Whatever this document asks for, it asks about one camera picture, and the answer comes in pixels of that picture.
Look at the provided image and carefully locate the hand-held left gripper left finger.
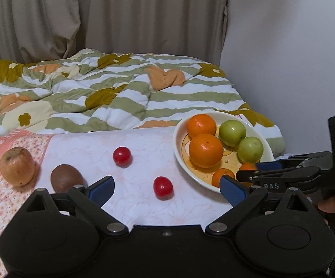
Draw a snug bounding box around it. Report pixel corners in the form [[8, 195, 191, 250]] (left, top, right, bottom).
[[25, 175, 129, 236]]

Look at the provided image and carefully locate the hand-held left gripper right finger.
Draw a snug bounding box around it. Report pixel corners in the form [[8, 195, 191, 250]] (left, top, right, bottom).
[[205, 176, 313, 236]]

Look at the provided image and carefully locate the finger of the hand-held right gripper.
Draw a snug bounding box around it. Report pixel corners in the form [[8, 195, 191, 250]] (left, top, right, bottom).
[[236, 166, 323, 193], [256, 151, 334, 172]]

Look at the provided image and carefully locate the small orange mandarin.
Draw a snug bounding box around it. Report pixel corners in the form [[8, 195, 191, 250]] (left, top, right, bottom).
[[238, 163, 258, 187], [212, 168, 236, 188]]

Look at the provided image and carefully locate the green apple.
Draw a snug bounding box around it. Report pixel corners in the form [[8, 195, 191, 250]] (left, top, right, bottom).
[[237, 137, 264, 164], [219, 120, 247, 147]]

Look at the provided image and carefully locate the large orange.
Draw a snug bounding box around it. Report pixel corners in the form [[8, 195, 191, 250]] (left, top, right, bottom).
[[188, 133, 224, 168], [187, 114, 217, 138]]

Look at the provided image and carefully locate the cream yellow cartoon bowl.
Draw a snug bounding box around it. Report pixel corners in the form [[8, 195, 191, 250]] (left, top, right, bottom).
[[173, 111, 275, 194]]

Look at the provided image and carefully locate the person's right hand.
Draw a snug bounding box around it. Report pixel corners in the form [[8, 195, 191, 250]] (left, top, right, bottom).
[[318, 194, 335, 213]]

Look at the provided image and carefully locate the brown kiwi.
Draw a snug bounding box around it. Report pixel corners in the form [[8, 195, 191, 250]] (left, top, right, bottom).
[[50, 164, 84, 193]]

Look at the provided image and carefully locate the red cherry tomato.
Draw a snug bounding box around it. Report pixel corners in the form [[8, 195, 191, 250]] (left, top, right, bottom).
[[153, 176, 174, 199], [113, 146, 131, 166]]

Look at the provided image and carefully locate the pink floral tablecloth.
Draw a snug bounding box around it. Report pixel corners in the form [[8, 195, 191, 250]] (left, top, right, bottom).
[[0, 114, 275, 278]]

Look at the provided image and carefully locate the brownish yellow apple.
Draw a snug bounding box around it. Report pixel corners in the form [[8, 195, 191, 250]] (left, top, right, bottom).
[[0, 147, 35, 186]]

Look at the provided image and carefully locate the green striped floral blanket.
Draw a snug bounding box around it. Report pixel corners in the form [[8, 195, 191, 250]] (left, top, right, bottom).
[[0, 49, 285, 158]]

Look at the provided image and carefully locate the beige curtain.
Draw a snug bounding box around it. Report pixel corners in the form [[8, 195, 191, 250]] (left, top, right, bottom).
[[0, 0, 232, 67]]

